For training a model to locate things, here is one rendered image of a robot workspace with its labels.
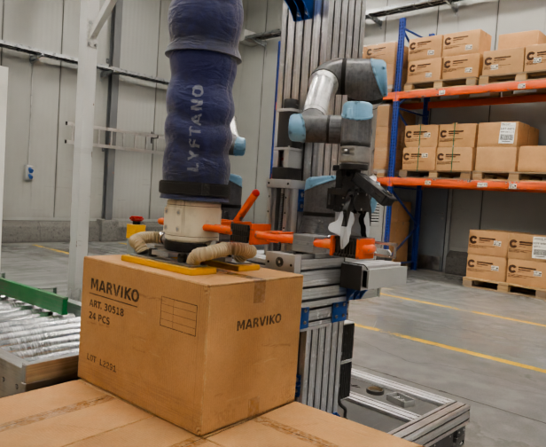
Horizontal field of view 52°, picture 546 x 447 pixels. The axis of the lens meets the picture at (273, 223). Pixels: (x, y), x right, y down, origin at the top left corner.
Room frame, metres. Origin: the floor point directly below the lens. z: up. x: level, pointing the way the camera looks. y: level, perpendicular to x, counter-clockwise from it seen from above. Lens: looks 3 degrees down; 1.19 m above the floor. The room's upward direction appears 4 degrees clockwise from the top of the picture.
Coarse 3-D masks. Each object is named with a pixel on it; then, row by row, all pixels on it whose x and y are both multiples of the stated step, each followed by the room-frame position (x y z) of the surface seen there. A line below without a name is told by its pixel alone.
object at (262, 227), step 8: (232, 224) 1.60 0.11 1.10; (240, 224) 1.58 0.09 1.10; (248, 224) 1.66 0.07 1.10; (256, 224) 1.57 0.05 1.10; (264, 224) 1.60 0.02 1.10; (232, 232) 1.61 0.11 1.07; (240, 232) 1.59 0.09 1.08; (248, 232) 1.57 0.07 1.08; (232, 240) 1.59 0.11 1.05; (240, 240) 1.57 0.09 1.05; (248, 240) 1.66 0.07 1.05; (256, 240) 1.58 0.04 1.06; (264, 240) 1.60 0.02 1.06
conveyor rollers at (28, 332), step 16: (0, 304) 2.79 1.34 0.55; (16, 304) 2.84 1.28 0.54; (0, 320) 2.51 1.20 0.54; (16, 320) 2.56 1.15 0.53; (32, 320) 2.53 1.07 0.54; (48, 320) 2.59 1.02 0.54; (64, 320) 2.56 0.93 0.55; (80, 320) 2.62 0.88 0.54; (0, 336) 2.24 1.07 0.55; (16, 336) 2.28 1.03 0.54; (32, 336) 2.26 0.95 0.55; (48, 336) 2.30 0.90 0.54; (64, 336) 2.35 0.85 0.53; (16, 352) 2.03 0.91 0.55; (32, 352) 2.06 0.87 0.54; (48, 352) 2.11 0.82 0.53; (64, 352) 2.07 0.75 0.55
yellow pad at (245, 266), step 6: (210, 264) 1.78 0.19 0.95; (216, 264) 1.77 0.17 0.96; (222, 264) 1.75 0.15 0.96; (228, 264) 1.73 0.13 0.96; (234, 264) 1.73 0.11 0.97; (240, 264) 1.74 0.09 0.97; (246, 264) 1.75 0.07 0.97; (252, 264) 1.76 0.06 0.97; (258, 264) 1.78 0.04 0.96; (234, 270) 1.71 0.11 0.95; (240, 270) 1.71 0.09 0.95; (246, 270) 1.73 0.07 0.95; (252, 270) 1.75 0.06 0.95
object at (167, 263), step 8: (152, 248) 1.74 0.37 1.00; (128, 256) 1.75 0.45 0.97; (136, 256) 1.75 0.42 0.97; (144, 256) 1.72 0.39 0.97; (152, 256) 1.74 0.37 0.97; (160, 256) 1.75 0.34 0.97; (184, 256) 1.65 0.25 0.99; (144, 264) 1.70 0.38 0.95; (152, 264) 1.67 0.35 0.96; (160, 264) 1.65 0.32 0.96; (168, 264) 1.63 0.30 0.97; (176, 264) 1.62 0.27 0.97; (184, 264) 1.61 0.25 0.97; (200, 264) 1.63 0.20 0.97; (184, 272) 1.58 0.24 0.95; (192, 272) 1.56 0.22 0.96; (200, 272) 1.59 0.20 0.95; (208, 272) 1.61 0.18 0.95
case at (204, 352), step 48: (96, 288) 1.76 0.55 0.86; (144, 288) 1.60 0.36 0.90; (192, 288) 1.47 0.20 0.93; (240, 288) 1.52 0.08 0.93; (288, 288) 1.68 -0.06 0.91; (96, 336) 1.75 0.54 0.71; (144, 336) 1.59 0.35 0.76; (192, 336) 1.46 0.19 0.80; (240, 336) 1.53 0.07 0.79; (288, 336) 1.69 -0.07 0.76; (96, 384) 1.74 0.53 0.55; (144, 384) 1.59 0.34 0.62; (192, 384) 1.46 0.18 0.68; (240, 384) 1.54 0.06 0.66; (288, 384) 1.70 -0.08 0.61; (192, 432) 1.45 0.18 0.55
